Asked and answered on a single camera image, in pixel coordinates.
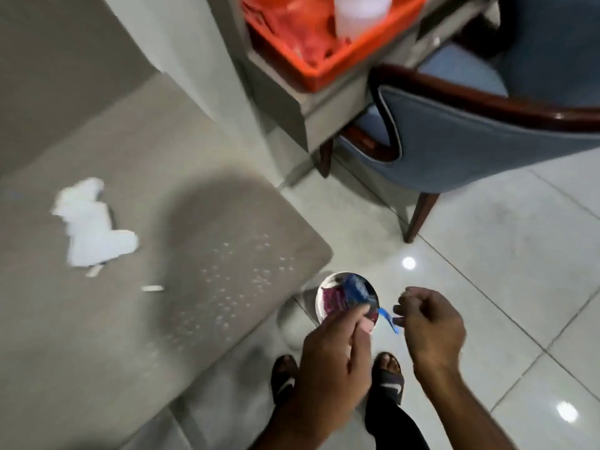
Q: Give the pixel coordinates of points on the person's right fingers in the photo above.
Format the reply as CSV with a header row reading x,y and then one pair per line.
x,y
408,306

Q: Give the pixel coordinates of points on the small steel bowl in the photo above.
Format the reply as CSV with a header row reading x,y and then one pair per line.
x,y
335,288

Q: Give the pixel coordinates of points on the grey upholstered sofa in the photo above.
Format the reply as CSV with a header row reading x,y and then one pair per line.
x,y
140,229

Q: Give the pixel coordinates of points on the crumpled white tissue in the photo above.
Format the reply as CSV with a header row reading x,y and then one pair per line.
x,y
89,224

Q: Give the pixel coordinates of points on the orange plastic tray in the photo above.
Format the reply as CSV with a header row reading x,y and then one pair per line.
x,y
328,72

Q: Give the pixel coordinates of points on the grey table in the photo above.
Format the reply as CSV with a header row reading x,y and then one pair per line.
x,y
300,107

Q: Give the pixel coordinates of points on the person's right forearm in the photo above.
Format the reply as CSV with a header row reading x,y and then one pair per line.
x,y
461,412

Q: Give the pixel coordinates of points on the person's black trouser leg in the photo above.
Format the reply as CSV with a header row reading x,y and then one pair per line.
x,y
393,428

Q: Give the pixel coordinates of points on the blue wrapper strip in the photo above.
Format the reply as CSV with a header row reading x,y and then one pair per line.
x,y
389,321

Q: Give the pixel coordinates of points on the person's right hand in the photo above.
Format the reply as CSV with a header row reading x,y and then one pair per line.
x,y
433,332

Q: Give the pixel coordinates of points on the red plastic bag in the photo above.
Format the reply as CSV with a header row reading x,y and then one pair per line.
x,y
304,28

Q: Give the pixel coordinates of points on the person's left hand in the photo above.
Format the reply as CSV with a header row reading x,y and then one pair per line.
x,y
328,365

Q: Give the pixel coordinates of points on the person's left forearm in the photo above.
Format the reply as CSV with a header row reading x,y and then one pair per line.
x,y
295,428

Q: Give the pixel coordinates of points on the small white paper scrap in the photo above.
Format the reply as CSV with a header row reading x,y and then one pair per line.
x,y
153,288
94,271

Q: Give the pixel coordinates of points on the blue wooden-framed armchair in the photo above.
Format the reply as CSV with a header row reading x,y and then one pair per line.
x,y
459,145

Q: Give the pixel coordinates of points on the blue wrapper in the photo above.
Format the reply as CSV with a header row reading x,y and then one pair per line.
x,y
358,291

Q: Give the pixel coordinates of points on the white plastic container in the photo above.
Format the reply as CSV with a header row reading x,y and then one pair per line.
x,y
361,13

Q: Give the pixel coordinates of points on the pink wrapper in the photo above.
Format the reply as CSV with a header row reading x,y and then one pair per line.
x,y
333,299

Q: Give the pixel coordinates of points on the black slide sandal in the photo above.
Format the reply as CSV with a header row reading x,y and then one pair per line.
x,y
283,377
391,377

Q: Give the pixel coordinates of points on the person's left thumb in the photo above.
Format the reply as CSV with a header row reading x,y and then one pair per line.
x,y
347,314

